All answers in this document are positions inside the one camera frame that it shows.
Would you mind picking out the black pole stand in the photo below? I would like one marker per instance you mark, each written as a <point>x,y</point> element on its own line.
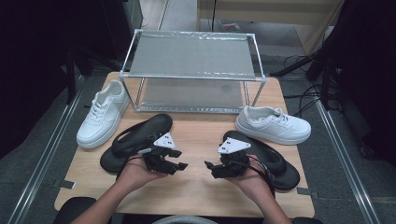
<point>71,84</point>

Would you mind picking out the red and white paper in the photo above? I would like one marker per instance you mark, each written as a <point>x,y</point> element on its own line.
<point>231,26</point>

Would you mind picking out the black slipper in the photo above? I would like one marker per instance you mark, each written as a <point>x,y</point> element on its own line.
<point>149,124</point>
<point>286,177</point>

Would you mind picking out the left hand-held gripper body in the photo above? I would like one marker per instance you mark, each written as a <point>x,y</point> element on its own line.
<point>162,141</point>

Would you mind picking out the metal shoe rack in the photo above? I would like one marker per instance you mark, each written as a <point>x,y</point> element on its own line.
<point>193,56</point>

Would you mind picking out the white sneaker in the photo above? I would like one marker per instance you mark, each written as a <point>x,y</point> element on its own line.
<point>96,127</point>
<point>280,129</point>

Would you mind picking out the black curtain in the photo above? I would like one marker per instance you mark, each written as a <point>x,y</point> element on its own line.
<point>367,77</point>
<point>31,62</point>

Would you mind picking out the person's right hand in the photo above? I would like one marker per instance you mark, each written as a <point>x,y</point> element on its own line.
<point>253,183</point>

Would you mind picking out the person's leg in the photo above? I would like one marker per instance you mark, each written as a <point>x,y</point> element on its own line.
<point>306,221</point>
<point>74,210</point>

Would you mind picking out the metal floor rail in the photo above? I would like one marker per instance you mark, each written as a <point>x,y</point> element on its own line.
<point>46,155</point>
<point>342,155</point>

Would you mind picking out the person's right leg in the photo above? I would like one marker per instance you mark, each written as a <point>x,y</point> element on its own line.
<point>306,221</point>

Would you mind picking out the person's left leg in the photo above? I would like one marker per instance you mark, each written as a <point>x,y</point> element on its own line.
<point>74,210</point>

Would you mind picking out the black tripod stand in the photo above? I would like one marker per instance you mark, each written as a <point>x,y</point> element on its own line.
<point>292,66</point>

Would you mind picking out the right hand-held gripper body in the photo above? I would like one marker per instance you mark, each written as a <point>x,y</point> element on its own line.
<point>232,145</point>

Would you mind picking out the person's grey shirt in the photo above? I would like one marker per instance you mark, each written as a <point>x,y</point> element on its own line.
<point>183,220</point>

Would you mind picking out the person's left hand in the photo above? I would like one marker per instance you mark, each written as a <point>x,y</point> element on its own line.
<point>135,174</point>

